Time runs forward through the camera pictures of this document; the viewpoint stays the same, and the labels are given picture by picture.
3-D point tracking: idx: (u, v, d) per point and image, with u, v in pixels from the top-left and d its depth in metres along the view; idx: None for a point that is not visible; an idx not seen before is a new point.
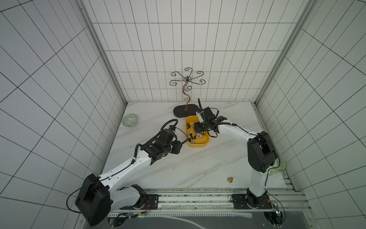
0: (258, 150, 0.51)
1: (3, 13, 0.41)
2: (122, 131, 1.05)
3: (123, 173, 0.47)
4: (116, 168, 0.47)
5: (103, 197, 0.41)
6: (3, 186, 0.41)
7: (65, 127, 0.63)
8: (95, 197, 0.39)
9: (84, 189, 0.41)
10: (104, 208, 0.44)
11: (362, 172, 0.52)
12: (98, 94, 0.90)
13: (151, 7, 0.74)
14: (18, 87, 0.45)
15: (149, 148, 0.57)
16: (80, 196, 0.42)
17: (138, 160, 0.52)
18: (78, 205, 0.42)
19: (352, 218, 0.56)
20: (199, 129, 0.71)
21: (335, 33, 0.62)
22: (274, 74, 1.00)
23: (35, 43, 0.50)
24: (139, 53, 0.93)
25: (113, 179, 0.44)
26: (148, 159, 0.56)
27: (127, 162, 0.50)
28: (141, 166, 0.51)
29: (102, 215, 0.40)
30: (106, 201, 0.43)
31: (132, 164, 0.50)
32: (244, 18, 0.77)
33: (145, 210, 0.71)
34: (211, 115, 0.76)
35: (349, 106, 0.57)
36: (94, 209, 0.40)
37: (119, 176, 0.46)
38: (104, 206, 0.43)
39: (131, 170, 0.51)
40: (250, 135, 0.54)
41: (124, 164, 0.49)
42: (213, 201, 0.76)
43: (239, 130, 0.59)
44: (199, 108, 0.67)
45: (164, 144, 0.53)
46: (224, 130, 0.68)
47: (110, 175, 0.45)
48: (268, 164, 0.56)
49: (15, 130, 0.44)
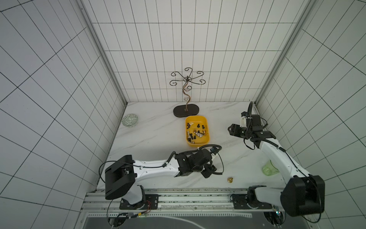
0: (300, 194, 0.44)
1: (3, 13, 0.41)
2: (123, 131, 1.05)
3: (150, 171, 0.48)
4: (149, 162, 0.49)
5: (127, 182, 0.42)
6: (3, 186, 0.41)
7: (65, 127, 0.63)
8: (122, 179, 0.41)
9: (117, 165, 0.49)
10: (122, 191, 0.46)
11: (362, 172, 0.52)
12: (99, 94, 0.90)
13: (151, 6, 0.74)
14: (18, 87, 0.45)
15: (182, 162, 0.57)
16: (112, 168, 0.45)
17: (168, 166, 0.52)
18: (107, 175, 0.46)
19: (352, 218, 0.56)
20: (234, 132, 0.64)
21: (336, 33, 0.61)
22: (273, 74, 1.01)
23: (35, 43, 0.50)
24: (139, 53, 0.93)
25: (142, 171, 0.46)
26: (176, 171, 0.55)
27: (160, 163, 0.51)
28: (169, 172, 0.54)
29: (118, 194, 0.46)
30: (126, 187, 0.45)
31: (163, 167, 0.51)
32: (244, 18, 0.77)
33: (145, 210, 0.71)
34: (259, 127, 0.65)
35: (349, 106, 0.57)
36: (116, 188, 0.42)
37: (147, 171, 0.47)
38: (123, 190, 0.46)
39: (157, 171, 0.50)
40: (298, 173, 0.44)
41: (156, 163, 0.50)
42: (213, 201, 0.76)
43: (286, 160, 0.48)
44: (247, 113, 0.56)
45: (197, 164, 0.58)
46: (266, 148, 0.55)
47: (142, 166, 0.47)
48: (303, 212, 0.42)
49: (15, 130, 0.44)
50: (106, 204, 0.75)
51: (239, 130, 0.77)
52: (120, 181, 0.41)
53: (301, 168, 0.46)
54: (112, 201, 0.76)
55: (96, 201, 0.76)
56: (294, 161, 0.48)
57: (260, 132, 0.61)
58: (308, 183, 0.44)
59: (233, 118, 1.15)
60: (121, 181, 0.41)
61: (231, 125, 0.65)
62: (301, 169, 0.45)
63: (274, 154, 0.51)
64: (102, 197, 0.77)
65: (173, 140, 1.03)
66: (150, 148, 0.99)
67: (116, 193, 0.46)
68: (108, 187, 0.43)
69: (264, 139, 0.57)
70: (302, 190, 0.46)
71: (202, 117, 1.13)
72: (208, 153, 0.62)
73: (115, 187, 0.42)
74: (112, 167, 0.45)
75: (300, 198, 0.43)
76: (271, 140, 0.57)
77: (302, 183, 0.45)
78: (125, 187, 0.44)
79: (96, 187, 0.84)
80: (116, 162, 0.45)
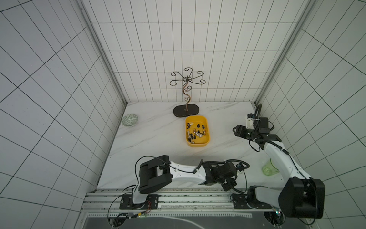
0: (297, 195, 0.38)
1: (3, 12, 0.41)
2: (123, 131, 1.05)
3: (183, 174, 0.50)
4: (183, 166, 0.52)
5: (164, 182, 0.44)
6: (3, 186, 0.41)
7: (65, 127, 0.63)
8: (159, 177, 0.44)
9: (156, 163, 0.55)
10: (156, 188, 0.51)
11: (362, 172, 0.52)
12: (99, 94, 0.90)
13: (151, 7, 0.74)
14: (18, 87, 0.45)
15: (208, 171, 0.59)
16: (150, 165, 0.50)
17: (197, 173, 0.54)
18: (146, 170, 0.48)
19: (352, 218, 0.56)
20: (240, 134, 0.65)
21: (336, 33, 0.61)
22: (273, 74, 1.01)
23: (35, 43, 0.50)
24: (139, 53, 0.93)
25: (176, 173, 0.48)
26: (203, 179, 0.55)
27: (192, 168, 0.54)
28: (196, 180, 0.55)
29: (151, 191, 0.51)
30: (161, 185, 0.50)
31: (193, 173, 0.53)
32: (244, 18, 0.77)
33: (145, 210, 0.71)
34: (265, 130, 0.66)
35: (349, 106, 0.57)
36: (153, 184, 0.44)
37: (181, 174, 0.49)
38: (158, 187, 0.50)
39: (188, 176, 0.51)
40: (299, 174, 0.44)
41: (188, 168, 0.53)
42: (213, 201, 0.76)
43: (288, 161, 0.48)
44: (255, 114, 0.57)
45: (221, 176, 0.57)
46: (270, 150, 0.56)
47: (177, 168, 0.49)
48: (299, 213, 0.42)
49: (15, 130, 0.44)
50: (106, 204, 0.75)
51: (245, 131, 0.78)
52: (157, 179, 0.44)
53: (303, 170, 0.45)
54: (113, 201, 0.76)
55: (96, 201, 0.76)
56: (296, 164, 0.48)
57: (266, 134, 0.62)
58: (308, 186, 0.44)
59: (233, 118, 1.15)
60: (158, 178, 0.44)
61: (237, 127, 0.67)
62: (303, 171, 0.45)
63: (277, 156, 0.51)
64: (102, 198, 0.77)
65: (173, 140, 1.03)
66: (150, 148, 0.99)
67: (151, 189, 0.48)
68: (144, 181, 0.46)
69: (269, 140, 0.58)
70: (301, 191, 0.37)
71: (202, 117, 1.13)
72: (234, 168, 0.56)
73: (151, 183, 0.44)
74: (150, 164, 0.48)
75: (298, 199, 0.43)
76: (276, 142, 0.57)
77: (301, 184, 0.44)
78: (161, 185, 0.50)
79: (96, 187, 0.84)
80: (154, 161, 0.48)
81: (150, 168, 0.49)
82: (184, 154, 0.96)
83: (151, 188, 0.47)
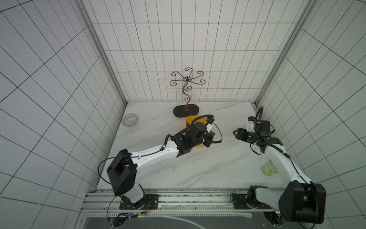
0: (297, 199, 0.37)
1: (3, 13, 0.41)
2: (123, 131, 1.05)
3: (149, 158, 0.48)
4: (146, 150, 0.49)
5: (129, 173, 0.43)
6: (3, 186, 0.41)
7: (65, 127, 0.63)
8: (124, 172, 0.42)
9: (116, 161, 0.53)
10: (128, 183, 0.47)
11: (362, 172, 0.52)
12: (99, 94, 0.90)
13: (151, 7, 0.74)
14: (18, 87, 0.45)
15: (178, 141, 0.57)
16: (112, 166, 0.46)
17: (166, 148, 0.53)
18: (110, 172, 0.46)
19: (352, 218, 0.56)
20: (241, 137, 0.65)
21: (336, 33, 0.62)
22: (274, 74, 1.00)
23: (35, 43, 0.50)
24: (139, 53, 0.93)
25: (141, 160, 0.46)
26: (175, 151, 0.55)
27: (157, 148, 0.51)
28: (168, 154, 0.55)
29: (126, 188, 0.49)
30: (131, 177, 0.45)
31: (161, 150, 0.51)
32: (244, 18, 0.77)
33: (145, 210, 0.71)
34: (267, 132, 0.65)
35: (349, 106, 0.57)
36: (121, 182, 0.43)
37: (147, 158, 0.48)
38: (129, 182, 0.46)
39: (156, 157, 0.51)
40: (299, 178, 0.44)
41: (153, 150, 0.50)
42: (213, 201, 0.76)
43: (289, 165, 0.48)
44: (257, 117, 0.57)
45: (193, 138, 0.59)
46: (270, 153, 0.56)
47: (139, 156, 0.47)
48: (299, 218, 0.41)
49: (15, 130, 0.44)
50: (106, 204, 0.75)
51: (246, 134, 0.77)
52: (123, 175, 0.42)
53: (304, 174, 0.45)
54: (113, 201, 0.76)
55: (96, 201, 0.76)
56: (298, 168, 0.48)
57: (267, 137, 0.61)
58: (308, 191, 0.43)
59: (233, 118, 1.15)
60: (124, 174, 0.42)
61: (238, 130, 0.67)
62: (304, 175, 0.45)
63: (278, 159, 0.51)
64: (102, 198, 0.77)
65: None
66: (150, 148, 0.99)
67: (125, 186, 0.47)
68: (115, 183, 0.43)
69: (269, 144, 0.58)
70: (301, 195, 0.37)
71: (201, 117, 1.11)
72: (202, 125, 0.60)
73: (120, 182, 0.43)
74: (113, 165, 0.48)
75: (298, 202, 0.43)
76: (278, 146, 0.57)
77: (301, 189, 0.44)
78: (131, 177, 0.45)
79: (96, 187, 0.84)
80: (114, 160, 0.45)
81: (114, 168, 0.47)
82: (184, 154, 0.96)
83: (124, 184, 0.45)
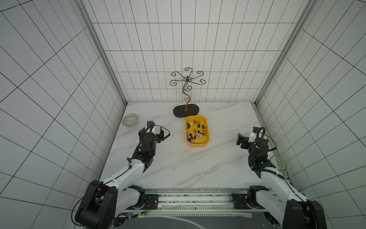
0: (297, 218, 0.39)
1: (3, 13, 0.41)
2: (123, 131, 1.05)
3: (125, 176, 0.51)
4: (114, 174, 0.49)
5: (112, 195, 0.43)
6: (3, 186, 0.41)
7: (64, 127, 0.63)
8: (104, 199, 0.41)
9: (87, 198, 0.42)
10: (110, 210, 0.44)
11: (362, 172, 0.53)
12: (99, 94, 0.90)
13: (151, 7, 0.74)
14: (18, 87, 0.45)
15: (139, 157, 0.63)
16: (83, 207, 0.41)
17: (134, 165, 0.57)
18: (81, 217, 0.41)
19: (352, 218, 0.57)
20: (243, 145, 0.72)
21: (336, 33, 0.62)
22: (274, 74, 1.00)
23: (35, 43, 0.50)
24: (139, 53, 0.93)
25: (116, 181, 0.47)
26: (143, 165, 0.63)
27: (125, 168, 0.54)
28: (136, 171, 0.59)
29: (107, 220, 0.44)
30: (113, 200, 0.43)
31: (130, 169, 0.54)
32: (244, 18, 0.77)
33: (145, 210, 0.71)
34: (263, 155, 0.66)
35: (348, 106, 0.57)
36: (103, 211, 0.41)
37: (121, 178, 0.49)
38: (111, 209, 0.44)
39: (132, 173, 0.56)
40: (296, 197, 0.45)
41: (121, 171, 0.51)
42: (213, 201, 0.76)
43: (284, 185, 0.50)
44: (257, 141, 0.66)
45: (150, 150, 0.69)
46: (267, 176, 0.57)
47: (113, 178, 0.48)
48: None
49: (15, 130, 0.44)
50: None
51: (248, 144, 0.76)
52: (103, 203, 0.41)
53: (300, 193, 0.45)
54: None
55: None
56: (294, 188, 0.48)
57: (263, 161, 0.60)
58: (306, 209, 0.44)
59: (233, 118, 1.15)
60: (104, 203, 0.41)
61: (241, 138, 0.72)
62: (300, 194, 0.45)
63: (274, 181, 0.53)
64: None
65: (173, 140, 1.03)
66: None
67: (107, 217, 0.44)
68: (94, 221, 0.40)
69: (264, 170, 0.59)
70: (299, 213, 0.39)
71: (202, 117, 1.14)
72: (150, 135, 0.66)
73: (102, 214, 0.40)
74: (84, 203, 0.42)
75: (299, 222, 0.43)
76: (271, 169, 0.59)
77: (298, 206, 0.45)
78: (115, 197, 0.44)
79: None
80: (86, 197, 0.42)
81: (87, 205, 0.42)
82: (184, 154, 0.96)
83: (107, 212, 0.43)
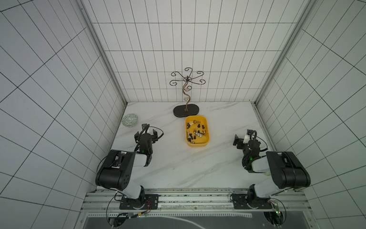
0: (276, 159, 0.51)
1: (3, 13, 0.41)
2: (123, 131, 1.05)
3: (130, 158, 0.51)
4: None
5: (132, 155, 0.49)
6: (3, 186, 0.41)
7: (65, 127, 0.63)
8: (126, 159, 0.49)
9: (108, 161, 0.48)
10: (129, 170, 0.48)
11: (362, 172, 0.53)
12: (99, 94, 0.90)
13: (151, 7, 0.74)
14: (18, 87, 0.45)
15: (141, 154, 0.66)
16: (105, 167, 0.48)
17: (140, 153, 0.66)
18: (103, 174, 0.46)
19: (352, 218, 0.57)
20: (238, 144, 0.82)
21: (335, 33, 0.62)
22: (274, 74, 1.00)
23: (35, 43, 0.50)
24: (139, 53, 0.93)
25: None
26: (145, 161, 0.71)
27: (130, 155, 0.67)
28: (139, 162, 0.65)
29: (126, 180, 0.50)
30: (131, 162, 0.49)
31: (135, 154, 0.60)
32: (244, 18, 0.77)
33: (145, 210, 0.71)
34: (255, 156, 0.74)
35: (348, 106, 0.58)
36: (125, 168, 0.48)
37: None
38: (130, 169, 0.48)
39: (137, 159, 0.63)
40: None
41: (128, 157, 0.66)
42: (213, 201, 0.76)
43: None
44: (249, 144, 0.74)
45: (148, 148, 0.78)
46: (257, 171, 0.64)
47: None
48: (289, 175, 0.46)
49: (15, 130, 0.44)
50: (106, 204, 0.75)
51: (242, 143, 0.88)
52: (124, 163, 0.48)
53: None
54: (112, 201, 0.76)
55: (96, 201, 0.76)
56: None
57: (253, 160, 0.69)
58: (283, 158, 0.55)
59: (233, 118, 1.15)
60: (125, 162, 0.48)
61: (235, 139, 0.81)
62: None
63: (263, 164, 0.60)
64: (102, 197, 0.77)
65: (173, 140, 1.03)
66: None
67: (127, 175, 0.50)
68: (116, 177, 0.45)
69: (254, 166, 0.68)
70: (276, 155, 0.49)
71: (202, 117, 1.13)
72: (146, 134, 0.75)
73: (124, 171, 0.47)
74: (106, 164, 0.48)
75: (278, 161, 0.50)
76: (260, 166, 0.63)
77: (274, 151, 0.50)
78: (131, 162, 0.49)
79: (95, 187, 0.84)
80: (107, 160, 0.49)
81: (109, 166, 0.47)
82: (183, 154, 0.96)
83: (127, 171, 0.50)
